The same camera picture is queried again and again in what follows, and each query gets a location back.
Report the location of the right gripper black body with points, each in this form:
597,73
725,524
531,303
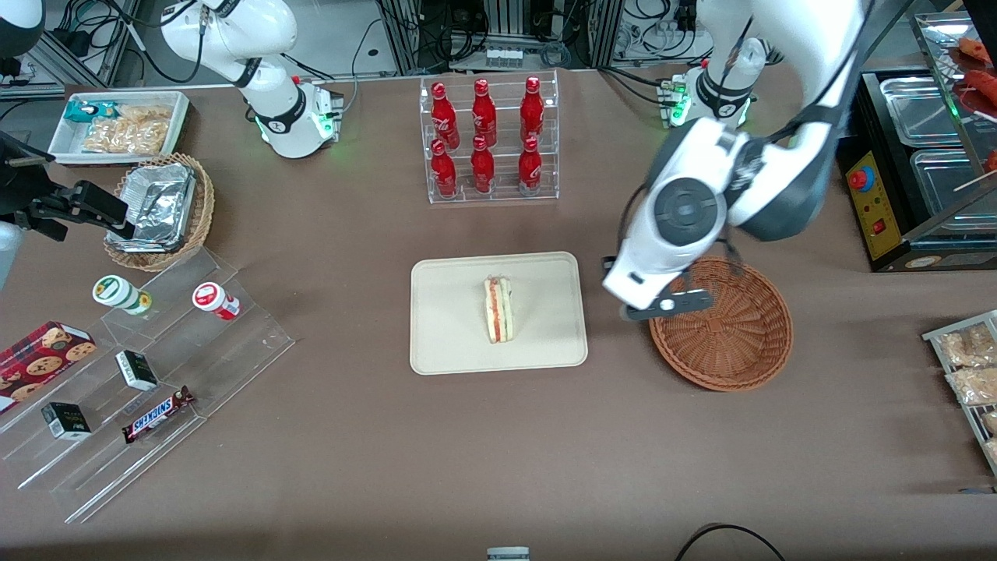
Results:
22,187

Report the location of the triangle sandwich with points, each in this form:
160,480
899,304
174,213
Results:
498,312

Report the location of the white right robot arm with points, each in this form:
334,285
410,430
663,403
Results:
273,117

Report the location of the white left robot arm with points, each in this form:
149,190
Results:
810,47

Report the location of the brown wicker basket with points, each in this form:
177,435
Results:
732,347

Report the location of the light wicker basket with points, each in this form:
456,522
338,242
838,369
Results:
201,210

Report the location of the beige rectangular tray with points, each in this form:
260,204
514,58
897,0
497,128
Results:
452,312

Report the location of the tray with packaged snacks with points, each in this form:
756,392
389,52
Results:
935,336

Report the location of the white plastic bin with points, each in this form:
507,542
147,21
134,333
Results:
58,144

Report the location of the aluminium foil container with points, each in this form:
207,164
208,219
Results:
160,206

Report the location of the green lid sunflower jar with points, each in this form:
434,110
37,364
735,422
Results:
117,293

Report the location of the teal snack packet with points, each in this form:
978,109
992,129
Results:
82,111

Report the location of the red plaid cookie box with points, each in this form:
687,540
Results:
39,362

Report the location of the red lid white jar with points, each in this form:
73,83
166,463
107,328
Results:
214,301

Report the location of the small black carton box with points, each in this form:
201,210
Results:
136,371
66,421

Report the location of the clear acrylic bottle rack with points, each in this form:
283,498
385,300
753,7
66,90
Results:
506,187

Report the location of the red cola bottle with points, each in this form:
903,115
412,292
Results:
530,165
444,170
444,115
484,111
482,167
532,109

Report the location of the clear acrylic stepped shelf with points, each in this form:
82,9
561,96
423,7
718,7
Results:
195,366

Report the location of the black food warmer machine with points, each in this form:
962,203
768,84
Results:
876,202

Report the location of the Snickers chocolate bar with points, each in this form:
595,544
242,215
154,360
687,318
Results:
158,414

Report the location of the clear bag of fried snacks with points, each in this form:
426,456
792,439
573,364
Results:
992,451
991,421
974,386
964,347

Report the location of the grey device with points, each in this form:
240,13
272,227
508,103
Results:
508,554

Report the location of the steel food pan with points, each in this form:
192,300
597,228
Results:
919,109
950,187

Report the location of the white power strip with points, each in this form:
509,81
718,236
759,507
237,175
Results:
505,56

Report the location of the clear glass display cover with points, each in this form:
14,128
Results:
938,54

